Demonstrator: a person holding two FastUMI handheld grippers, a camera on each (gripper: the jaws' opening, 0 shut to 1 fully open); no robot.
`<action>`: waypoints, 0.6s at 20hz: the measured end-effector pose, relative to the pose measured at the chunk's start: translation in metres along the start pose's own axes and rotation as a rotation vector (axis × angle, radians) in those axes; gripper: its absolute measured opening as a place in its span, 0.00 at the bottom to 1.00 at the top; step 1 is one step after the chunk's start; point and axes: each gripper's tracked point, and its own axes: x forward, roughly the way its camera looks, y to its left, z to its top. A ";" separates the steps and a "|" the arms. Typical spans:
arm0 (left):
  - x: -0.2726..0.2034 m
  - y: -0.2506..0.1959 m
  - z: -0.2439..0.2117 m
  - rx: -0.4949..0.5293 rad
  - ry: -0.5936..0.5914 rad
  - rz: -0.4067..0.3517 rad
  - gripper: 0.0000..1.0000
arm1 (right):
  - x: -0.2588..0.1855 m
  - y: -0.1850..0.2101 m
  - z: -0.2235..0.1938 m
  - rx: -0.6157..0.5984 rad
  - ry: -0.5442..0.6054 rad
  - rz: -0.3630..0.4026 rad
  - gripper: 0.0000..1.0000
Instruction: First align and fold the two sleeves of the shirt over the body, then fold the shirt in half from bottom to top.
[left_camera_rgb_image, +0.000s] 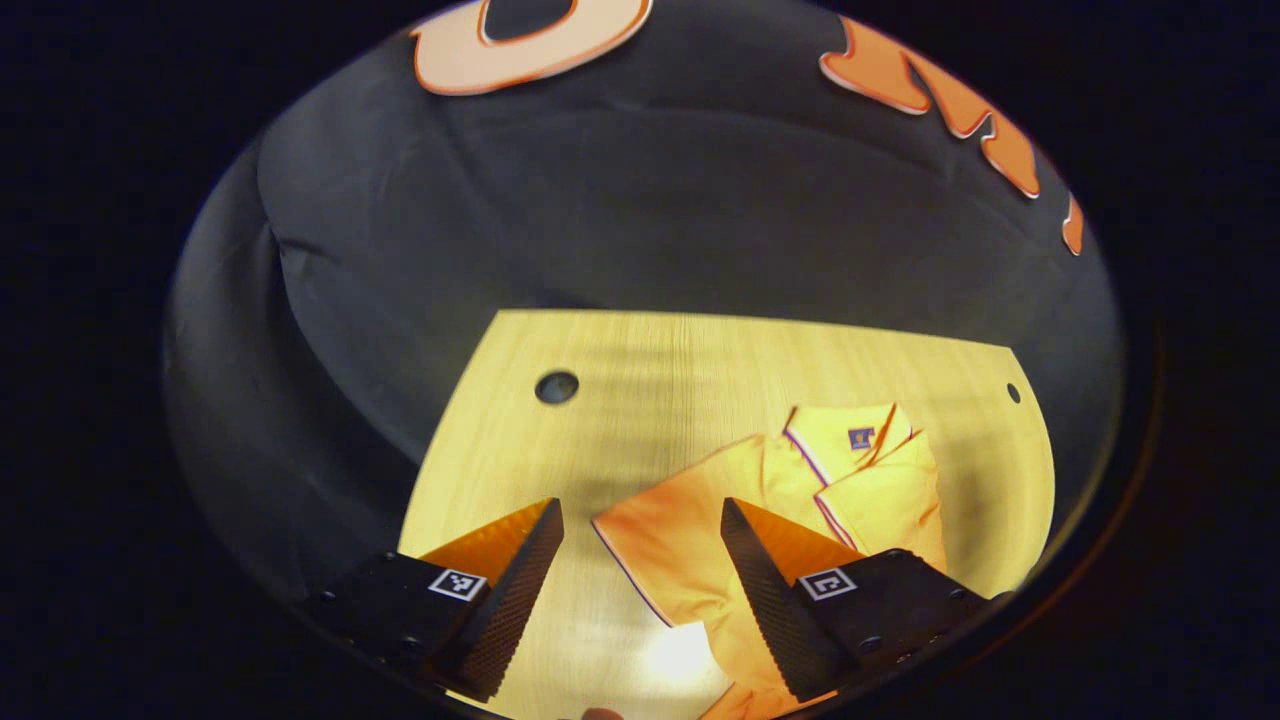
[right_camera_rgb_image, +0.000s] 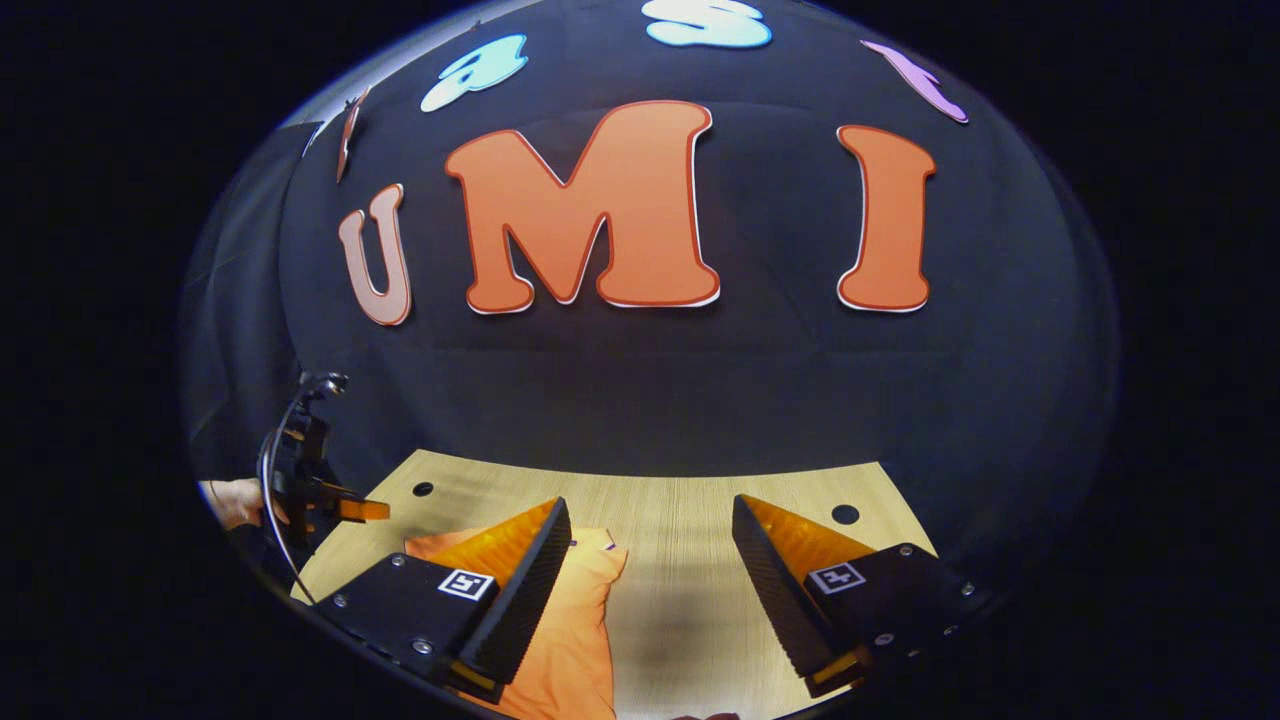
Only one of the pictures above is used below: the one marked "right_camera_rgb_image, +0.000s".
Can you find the orange T-shirt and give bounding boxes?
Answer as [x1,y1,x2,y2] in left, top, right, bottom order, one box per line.
[404,527,629,720]

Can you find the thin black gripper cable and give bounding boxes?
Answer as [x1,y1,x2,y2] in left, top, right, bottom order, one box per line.
[258,385,319,606]

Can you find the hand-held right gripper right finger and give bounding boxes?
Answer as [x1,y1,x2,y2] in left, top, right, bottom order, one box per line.
[731,493,991,699]

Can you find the black backdrop cloth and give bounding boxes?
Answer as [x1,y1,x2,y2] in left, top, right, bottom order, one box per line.
[180,0,1121,601]

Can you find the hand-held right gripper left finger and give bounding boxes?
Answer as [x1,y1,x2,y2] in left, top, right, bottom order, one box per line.
[318,497,573,703]

